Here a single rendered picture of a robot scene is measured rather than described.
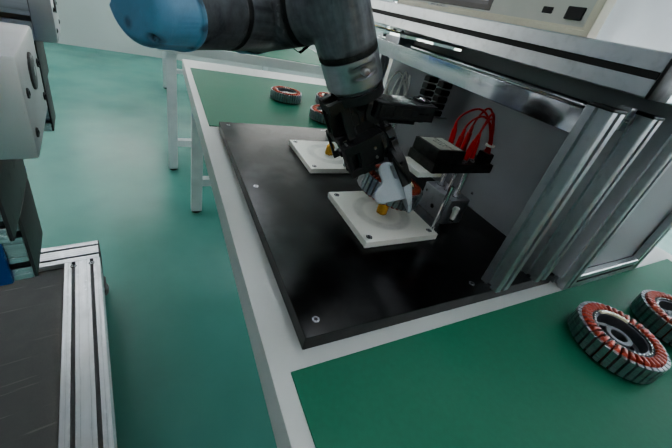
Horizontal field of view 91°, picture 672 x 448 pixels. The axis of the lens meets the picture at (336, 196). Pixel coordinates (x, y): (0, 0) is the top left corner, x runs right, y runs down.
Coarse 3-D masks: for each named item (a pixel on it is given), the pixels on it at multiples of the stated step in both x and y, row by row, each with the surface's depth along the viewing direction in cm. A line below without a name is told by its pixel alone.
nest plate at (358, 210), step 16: (336, 192) 62; (352, 192) 64; (336, 208) 59; (352, 208) 58; (368, 208) 60; (352, 224) 54; (368, 224) 55; (384, 224) 56; (400, 224) 58; (416, 224) 59; (368, 240) 51; (384, 240) 52; (400, 240) 54; (416, 240) 56
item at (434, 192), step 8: (432, 184) 65; (424, 192) 67; (432, 192) 65; (440, 192) 63; (424, 200) 67; (432, 200) 65; (440, 200) 63; (456, 200) 61; (464, 200) 62; (424, 208) 67; (432, 208) 65; (448, 208) 61; (464, 208) 64; (432, 216) 65; (448, 216) 63
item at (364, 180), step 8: (376, 168) 57; (360, 176) 56; (368, 176) 53; (376, 176) 53; (360, 184) 55; (368, 184) 53; (376, 184) 52; (416, 184) 57; (368, 192) 53; (416, 192) 54; (400, 200) 52; (416, 200) 54; (392, 208) 53; (400, 208) 53
